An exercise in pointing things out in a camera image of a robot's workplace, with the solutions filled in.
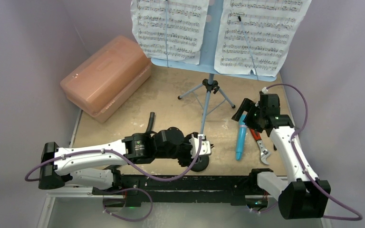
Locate black microphone desk stand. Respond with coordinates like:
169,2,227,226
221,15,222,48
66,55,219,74
189,144,213,172

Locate blue toy microphone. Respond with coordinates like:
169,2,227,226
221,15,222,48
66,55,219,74
235,114,247,161

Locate blue music stand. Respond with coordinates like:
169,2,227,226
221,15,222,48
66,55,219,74
151,0,277,134

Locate sheet music top page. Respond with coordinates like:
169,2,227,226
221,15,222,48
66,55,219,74
214,0,311,77

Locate sheet music page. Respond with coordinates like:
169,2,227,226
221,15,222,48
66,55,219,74
214,0,311,77
130,0,209,65

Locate sheet music bottom page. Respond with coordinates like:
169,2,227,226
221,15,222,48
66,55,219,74
130,0,209,65

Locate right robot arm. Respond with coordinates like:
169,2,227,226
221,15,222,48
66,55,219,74
232,94,331,219

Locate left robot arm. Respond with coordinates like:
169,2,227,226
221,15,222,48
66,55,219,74
38,127,211,194

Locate red adjustable wrench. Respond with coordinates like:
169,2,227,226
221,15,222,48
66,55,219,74
250,129,270,165

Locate pink plastic storage box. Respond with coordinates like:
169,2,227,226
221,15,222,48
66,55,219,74
60,36,151,123

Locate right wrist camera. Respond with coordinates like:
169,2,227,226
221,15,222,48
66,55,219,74
260,87,268,94

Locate aluminium mounting rail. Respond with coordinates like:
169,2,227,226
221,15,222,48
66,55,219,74
48,174,265,197

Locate black rubber hose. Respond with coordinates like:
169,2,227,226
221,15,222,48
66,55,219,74
145,112,156,133

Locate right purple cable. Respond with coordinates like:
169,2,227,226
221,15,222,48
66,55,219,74
249,84,363,221

